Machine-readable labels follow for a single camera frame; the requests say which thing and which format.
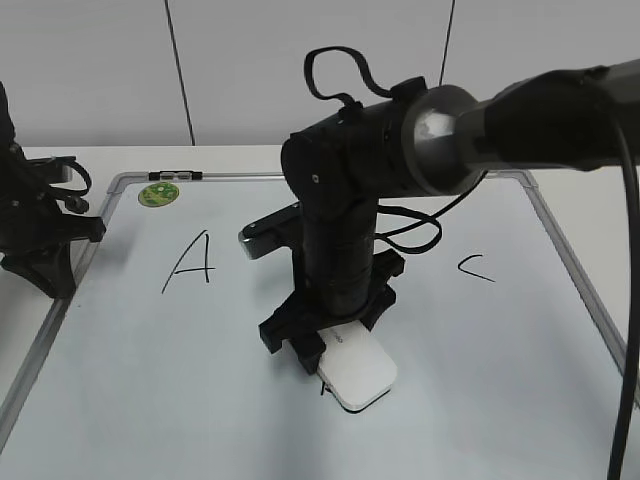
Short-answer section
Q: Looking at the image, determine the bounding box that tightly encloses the green round magnet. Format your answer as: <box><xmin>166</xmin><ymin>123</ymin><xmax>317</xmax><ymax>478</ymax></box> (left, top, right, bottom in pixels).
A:
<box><xmin>138</xmin><ymin>182</ymin><xmax>180</xmax><ymax>208</ymax></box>

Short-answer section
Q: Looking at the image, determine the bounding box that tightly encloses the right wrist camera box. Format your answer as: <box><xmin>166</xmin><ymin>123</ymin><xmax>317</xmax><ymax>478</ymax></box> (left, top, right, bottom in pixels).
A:
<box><xmin>238</xmin><ymin>202</ymin><xmax>302</xmax><ymax>260</ymax></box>

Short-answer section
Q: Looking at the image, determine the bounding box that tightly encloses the black grey right arm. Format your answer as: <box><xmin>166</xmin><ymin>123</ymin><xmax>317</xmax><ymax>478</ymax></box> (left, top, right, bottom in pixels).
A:
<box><xmin>259</xmin><ymin>61</ymin><xmax>639</xmax><ymax>373</ymax></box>

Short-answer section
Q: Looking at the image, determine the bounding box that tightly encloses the white board eraser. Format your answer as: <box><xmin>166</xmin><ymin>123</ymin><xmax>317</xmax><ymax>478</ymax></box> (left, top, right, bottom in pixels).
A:
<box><xmin>317</xmin><ymin>321</ymin><xmax>398</xmax><ymax>413</ymax></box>

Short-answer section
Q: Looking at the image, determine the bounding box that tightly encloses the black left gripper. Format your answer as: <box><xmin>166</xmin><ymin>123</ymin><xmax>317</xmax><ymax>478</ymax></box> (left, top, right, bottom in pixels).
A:
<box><xmin>1</xmin><ymin>90</ymin><xmax>106</xmax><ymax>299</ymax></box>

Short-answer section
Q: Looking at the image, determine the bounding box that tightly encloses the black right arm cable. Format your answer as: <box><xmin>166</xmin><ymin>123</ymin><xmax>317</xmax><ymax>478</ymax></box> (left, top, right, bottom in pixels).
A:
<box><xmin>303</xmin><ymin>46</ymin><xmax>443</xmax><ymax>254</ymax></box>

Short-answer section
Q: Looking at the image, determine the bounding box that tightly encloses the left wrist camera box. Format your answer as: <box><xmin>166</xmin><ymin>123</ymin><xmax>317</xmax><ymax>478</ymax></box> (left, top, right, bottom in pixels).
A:
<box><xmin>28</xmin><ymin>156</ymin><xmax>76</xmax><ymax>184</ymax></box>

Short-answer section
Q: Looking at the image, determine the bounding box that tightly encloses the black grey hanger clip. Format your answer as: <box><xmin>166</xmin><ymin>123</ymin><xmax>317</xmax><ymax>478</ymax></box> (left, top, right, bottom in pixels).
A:
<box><xmin>147</xmin><ymin>170</ymin><xmax>203</xmax><ymax>182</ymax></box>

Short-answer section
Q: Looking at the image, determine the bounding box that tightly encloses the black left camera cable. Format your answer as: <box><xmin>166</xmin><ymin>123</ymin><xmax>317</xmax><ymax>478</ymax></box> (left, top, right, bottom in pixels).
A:
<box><xmin>47</xmin><ymin>158</ymin><xmax>94</xmax><ymax>215</ymax></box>

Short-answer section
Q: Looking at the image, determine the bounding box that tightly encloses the thick black power cable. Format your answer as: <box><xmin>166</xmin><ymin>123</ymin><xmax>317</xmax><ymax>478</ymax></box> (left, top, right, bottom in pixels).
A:
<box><xmin>606</xmin><ymin>102</ymin><xmax>640</xmax><ymax>480</ymax></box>

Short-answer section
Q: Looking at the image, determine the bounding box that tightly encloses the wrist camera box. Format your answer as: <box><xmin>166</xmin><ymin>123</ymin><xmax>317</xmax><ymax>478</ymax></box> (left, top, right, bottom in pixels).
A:
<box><xmin>28</xmin><ymin>156</ymin><xmax>76</xmax><ymax>184</ymax></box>
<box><xmin>238</xmin><ymin>202</ymin><xmax>302</xmax><ymax>260</ymax></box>

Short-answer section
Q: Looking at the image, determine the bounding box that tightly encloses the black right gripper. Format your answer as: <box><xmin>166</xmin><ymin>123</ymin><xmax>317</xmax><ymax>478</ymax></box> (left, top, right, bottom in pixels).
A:
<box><xmin>259</xmin><ymin>199</ymin><xmax>404</xmax><ymax>375</ymax></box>

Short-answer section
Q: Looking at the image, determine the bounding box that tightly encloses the grey framed whiteboard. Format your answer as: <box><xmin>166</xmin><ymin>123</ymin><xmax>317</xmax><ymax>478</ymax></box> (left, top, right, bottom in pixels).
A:
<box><xmin>1</xmin><ymin>175</ymin><xmax>621</xmax><ymax>479</ymax></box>

